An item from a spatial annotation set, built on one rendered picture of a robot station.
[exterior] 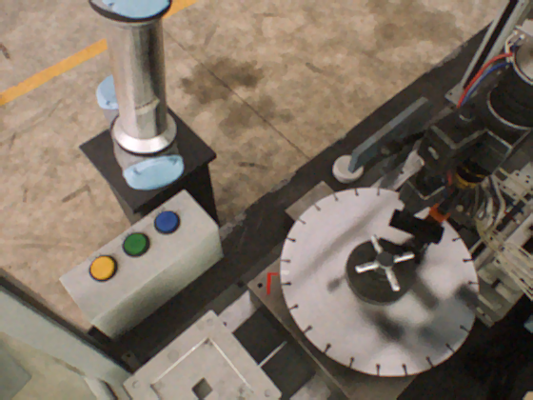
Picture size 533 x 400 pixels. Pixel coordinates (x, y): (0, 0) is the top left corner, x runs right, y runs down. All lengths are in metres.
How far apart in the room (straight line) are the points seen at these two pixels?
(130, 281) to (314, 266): 0.33
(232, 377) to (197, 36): 2.08
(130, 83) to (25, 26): 2.19
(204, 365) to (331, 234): 0.31
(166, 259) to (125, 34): 0.39
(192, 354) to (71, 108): 1.78
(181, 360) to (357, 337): 0.29
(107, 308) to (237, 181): 1.23
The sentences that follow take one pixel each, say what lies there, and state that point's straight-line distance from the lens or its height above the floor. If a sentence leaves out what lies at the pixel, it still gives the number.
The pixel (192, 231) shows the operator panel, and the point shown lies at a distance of 0.86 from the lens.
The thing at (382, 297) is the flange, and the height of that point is 0.96.
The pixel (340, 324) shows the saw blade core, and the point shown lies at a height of 0.95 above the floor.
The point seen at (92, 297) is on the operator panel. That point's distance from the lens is 0.86.
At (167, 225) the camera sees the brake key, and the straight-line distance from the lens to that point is 0.87.
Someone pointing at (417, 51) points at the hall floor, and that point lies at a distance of 2.62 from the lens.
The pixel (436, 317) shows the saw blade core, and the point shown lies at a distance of 0.79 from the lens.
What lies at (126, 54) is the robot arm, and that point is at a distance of 0.73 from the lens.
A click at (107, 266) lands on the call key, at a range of 0.86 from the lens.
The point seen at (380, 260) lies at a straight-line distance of 0.74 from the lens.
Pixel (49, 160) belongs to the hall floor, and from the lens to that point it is 2.24.
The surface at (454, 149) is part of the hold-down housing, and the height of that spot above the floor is 1.25.
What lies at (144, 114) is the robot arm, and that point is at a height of 1.07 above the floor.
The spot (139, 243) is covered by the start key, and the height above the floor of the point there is 0.91.
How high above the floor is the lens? 1.67
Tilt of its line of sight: 60 degrees down
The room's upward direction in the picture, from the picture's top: 1 degrees clockwise
